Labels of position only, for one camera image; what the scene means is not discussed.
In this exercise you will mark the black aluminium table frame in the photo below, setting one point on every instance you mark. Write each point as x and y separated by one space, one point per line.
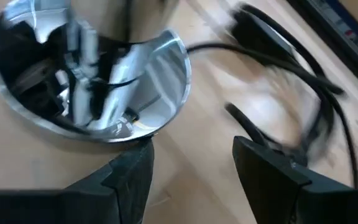
337 37

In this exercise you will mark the chrome lamp base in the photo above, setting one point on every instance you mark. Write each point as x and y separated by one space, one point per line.
89 77

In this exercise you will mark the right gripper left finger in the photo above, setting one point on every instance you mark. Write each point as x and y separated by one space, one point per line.
89 202

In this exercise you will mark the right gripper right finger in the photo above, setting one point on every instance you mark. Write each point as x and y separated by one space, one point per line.
291 199

